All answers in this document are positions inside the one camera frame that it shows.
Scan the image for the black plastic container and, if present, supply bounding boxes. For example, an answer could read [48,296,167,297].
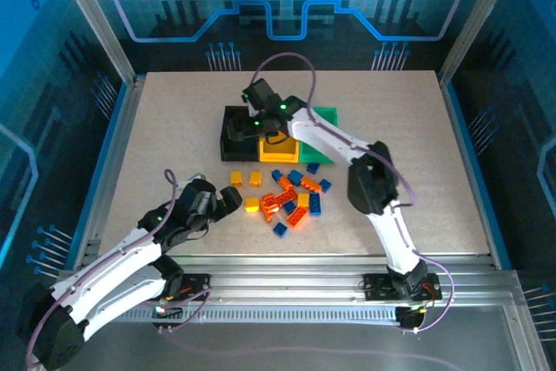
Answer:
[219,104,261,162]

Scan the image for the aluminium side rail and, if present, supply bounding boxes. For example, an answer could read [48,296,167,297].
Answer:
[72,75,148,270]
[437,77,500,268]

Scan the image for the wide aluminium base rail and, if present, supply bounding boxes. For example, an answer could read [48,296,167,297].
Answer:
[56,253,522,303]

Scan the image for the yellow plastic container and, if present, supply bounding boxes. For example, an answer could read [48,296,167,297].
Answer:
[259,129,301,165]

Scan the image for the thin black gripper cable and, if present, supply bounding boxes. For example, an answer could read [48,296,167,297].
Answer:
[186,227,215,242]
[265,130,291,147]

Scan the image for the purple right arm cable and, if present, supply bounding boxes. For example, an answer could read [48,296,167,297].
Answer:
[254,51,457,335]

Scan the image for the thin black right gripper cable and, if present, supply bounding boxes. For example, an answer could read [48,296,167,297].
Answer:
[265,130,291,147]

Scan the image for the aluminium frame post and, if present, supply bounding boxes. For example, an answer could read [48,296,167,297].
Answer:
[48,0,139,85]
[437,0,525,85]

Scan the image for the small black controller box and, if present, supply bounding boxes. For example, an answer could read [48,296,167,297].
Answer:
[395,305,429,332]
[150,304,184,331]

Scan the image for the green plastic container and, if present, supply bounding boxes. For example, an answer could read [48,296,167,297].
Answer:
[299,104,341,167]

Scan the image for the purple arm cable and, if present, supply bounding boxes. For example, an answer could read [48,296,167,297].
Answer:
[23,168,215,370]
[254,51,457,335]

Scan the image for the slotted grey cable duct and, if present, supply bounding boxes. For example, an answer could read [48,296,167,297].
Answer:
[69,304,403,327]

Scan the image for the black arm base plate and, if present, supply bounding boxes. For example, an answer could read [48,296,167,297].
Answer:
[164,273,213,302]
[362,273,443,302]

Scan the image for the blue table edge strip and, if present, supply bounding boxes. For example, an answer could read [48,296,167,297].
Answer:
[443,79,513,271]

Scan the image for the thin black left gripper cable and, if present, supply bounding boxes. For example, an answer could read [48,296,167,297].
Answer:
[186,227,215,242]

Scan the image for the long orange lego brick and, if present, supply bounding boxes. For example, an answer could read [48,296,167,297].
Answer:
[273,187,296,208]
[260,193,280,222]

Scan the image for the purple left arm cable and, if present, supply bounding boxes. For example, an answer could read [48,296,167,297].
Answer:
[23,168,215,370]

